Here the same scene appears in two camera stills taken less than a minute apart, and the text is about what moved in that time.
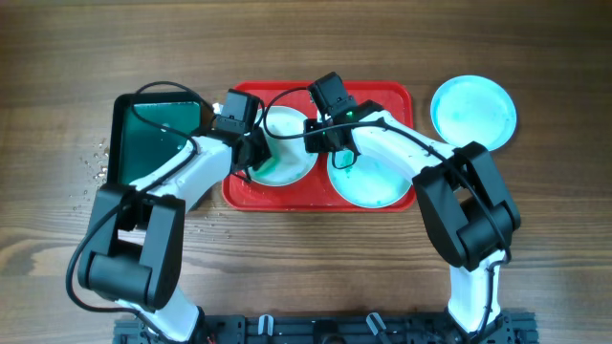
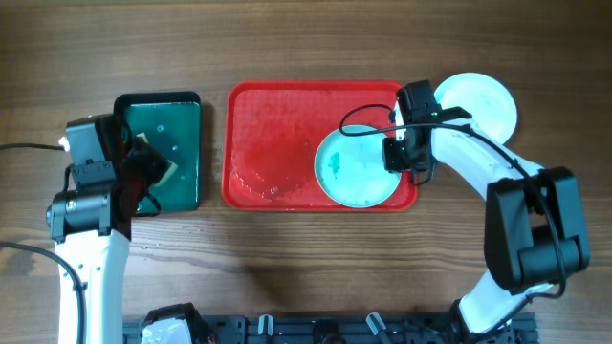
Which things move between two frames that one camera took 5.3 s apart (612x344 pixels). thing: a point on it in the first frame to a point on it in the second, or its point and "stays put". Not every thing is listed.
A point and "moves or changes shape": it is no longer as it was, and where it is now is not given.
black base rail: x=336 y=328 stays put
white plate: x=289 y=162 to x=486 y=98
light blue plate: x=372 y=182 moves or changes shape
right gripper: x=313 y=146 to x=393 y=162
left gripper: x=261 y=150 to x=155 y=161
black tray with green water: x=150 y=128 stays put
